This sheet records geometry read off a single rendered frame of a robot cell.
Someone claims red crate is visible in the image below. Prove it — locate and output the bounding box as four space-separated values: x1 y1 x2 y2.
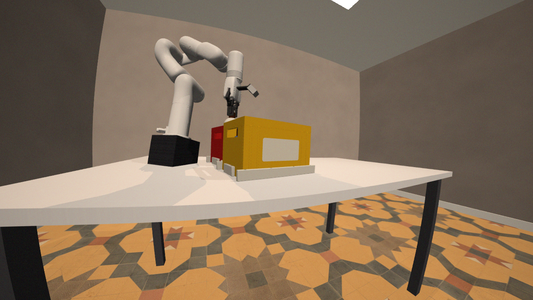
211 126 224 162

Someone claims white bottle with grey label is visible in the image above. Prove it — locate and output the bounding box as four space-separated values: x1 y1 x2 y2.
224 111 236 123

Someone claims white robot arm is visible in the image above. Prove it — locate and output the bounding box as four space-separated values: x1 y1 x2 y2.
154 36 244 139

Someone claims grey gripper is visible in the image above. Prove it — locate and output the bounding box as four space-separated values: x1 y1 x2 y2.
223 76 242 117

